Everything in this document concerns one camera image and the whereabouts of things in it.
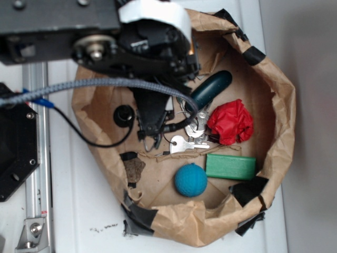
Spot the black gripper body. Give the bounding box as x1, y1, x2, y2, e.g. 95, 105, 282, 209
71, 1, 199, 137

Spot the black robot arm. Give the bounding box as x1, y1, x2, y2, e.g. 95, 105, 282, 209
1, 1, 200, 137

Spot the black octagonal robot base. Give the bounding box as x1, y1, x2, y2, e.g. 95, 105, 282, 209
1, 103, 39, 202

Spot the dark teal oval case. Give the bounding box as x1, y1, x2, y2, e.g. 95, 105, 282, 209
191, 71, 232, 111

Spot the black suction cup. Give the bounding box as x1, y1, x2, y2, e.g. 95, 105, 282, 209
113, 105, 135, 128

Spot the silver key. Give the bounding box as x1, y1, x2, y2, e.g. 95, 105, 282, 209
170, 135, 210, 154

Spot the red crumpled paper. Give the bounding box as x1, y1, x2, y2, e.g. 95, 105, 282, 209
207, 99, 254, 145

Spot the blue foam ball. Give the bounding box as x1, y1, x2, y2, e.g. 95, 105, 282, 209
174, 163, 207, 198

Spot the green rectangular block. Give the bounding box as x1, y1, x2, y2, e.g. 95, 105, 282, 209
205, 153, 256, 180

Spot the brown paper bag bin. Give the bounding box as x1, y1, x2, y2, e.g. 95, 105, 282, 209
71, 8, 297, 248

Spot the white tray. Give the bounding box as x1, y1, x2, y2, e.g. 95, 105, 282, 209
48, 1, 288, 252

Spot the silver metal keychain cluster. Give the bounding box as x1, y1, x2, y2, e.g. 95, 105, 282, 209
184, 100, 219, 144

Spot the thin black wire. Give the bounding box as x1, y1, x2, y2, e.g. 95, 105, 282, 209
51, 104, 136, 148

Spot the grey braided cable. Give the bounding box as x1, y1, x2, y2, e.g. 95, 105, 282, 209
0, 77, 200, 124

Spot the aluminium extrusion rail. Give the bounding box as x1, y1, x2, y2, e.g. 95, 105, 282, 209
20, 62, 55, 253

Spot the metal corner bracket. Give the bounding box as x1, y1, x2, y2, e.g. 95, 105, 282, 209
15, 217, 49, 252

